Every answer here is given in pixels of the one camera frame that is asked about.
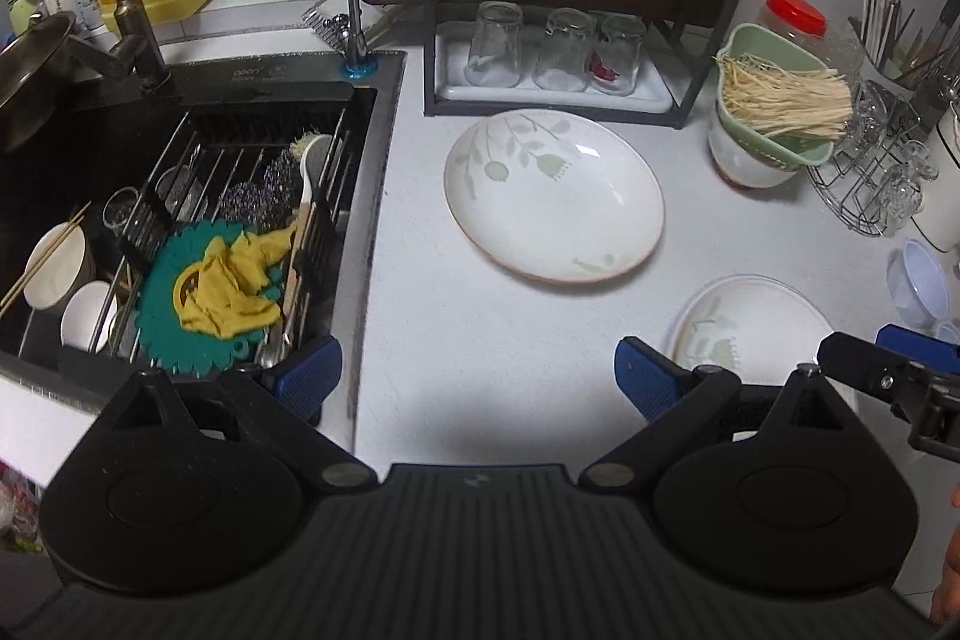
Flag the white drip tray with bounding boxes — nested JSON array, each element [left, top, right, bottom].
[[435, 19, 674, 115]]

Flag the black kitchen sink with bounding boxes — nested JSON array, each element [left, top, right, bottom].
[[0, 47, 410, 457]]

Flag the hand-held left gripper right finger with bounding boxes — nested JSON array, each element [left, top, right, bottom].
[[577, 336, 856, 495]]

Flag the green sunflower silicone mat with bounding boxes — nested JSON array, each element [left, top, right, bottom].
[[135, 216, 302, 380]]

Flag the wire glass holder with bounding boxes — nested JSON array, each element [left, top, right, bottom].
[[806, 77, 937, 238]]

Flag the small glass in sink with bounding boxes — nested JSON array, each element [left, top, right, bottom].
[[101, 186, 145, 238]]

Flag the small floral plate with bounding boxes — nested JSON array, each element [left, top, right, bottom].
[[666, 274, 860, 412]]

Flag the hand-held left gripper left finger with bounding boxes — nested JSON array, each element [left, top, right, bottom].
[[105, 336, 380, 495]]

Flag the black sink drain rack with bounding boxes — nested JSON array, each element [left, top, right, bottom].
[[105, 104, 359, 380]]

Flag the steel pot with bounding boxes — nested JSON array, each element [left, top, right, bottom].
[[0, 10, 82, 154]]

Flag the white electric cooker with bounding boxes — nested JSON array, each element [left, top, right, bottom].
[[906, 100, 960, 256]]

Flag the person's right hand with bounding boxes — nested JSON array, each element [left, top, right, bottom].
[[928, 486, 960, 626]]

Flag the steel wool scrubber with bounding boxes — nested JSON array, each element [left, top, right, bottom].
[[217, 149, 302, 234]]

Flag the red lid plastic jar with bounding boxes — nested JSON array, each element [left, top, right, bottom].
[[757, 0, 865, 86]]

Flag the textured clear glass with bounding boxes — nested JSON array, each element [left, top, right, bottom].
[[838, 77, 897, 163], [870, 141, 935, 236]]

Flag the bundle of chopsticks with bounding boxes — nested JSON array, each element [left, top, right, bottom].
[[847, 0, 960, 86]]

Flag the pale noodle bundle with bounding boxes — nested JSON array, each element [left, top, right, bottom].
[[718, 53, 856, 141]]

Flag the white bowl with brown rim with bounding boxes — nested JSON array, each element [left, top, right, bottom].
[[707, 100, 805, 190]]

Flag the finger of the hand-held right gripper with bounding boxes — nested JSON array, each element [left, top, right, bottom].
[[876, 323, 960, 378], [816, 332, 935, 417]]

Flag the white bowls in sink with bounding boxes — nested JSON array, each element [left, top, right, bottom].
[[22, 222, 98, 312]]

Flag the yellow dish cloth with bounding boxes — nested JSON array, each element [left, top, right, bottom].
[[174, 224, 296, 338]]

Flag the wooden chopsticks pair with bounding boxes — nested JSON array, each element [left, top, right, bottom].
[[0, 201, 92, 320]]

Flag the small white sink bowl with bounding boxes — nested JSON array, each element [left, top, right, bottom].
[[60, 280, 122, 356]]

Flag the green colander basket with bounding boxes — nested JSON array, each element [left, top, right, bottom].
[[712, 23, 857, 168]]

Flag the large floral plate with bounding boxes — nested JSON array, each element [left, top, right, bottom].
[[444, 110, 666, 290]]

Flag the white dish brush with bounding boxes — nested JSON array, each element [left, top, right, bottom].
[[280, 134, 335, 342]]

